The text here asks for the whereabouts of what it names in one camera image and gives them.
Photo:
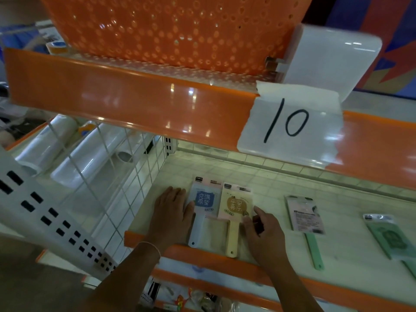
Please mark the orange perforated plastic basket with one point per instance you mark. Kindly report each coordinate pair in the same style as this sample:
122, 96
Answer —
178, 32

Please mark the white plastic rolls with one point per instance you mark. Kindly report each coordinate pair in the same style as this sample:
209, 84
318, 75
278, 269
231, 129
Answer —
91, 155

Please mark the small white paper tag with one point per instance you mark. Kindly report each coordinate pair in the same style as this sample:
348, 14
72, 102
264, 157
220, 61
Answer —
289, 126

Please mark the person's right forearm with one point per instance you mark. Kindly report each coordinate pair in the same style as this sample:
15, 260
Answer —
292, 289

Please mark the orange edged white shelf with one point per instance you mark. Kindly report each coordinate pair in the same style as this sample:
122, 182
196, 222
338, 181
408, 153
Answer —
130, 97

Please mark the person's left forearm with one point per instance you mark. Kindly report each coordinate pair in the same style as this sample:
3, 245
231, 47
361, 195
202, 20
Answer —
120, 282

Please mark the white plastic film roll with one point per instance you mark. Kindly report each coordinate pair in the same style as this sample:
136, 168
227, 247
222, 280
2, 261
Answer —
45, 146

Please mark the white power adapter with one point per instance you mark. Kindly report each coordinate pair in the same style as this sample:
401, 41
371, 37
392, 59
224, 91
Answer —
331, 58

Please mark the white roll blue orange label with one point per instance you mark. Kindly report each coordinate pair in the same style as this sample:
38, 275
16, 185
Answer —
87, 129
57, 48

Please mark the person's left hand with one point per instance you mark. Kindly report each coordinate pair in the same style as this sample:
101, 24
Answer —
170, 220

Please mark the person's right hand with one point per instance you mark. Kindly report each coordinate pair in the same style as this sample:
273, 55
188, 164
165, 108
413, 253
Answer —
268, 246

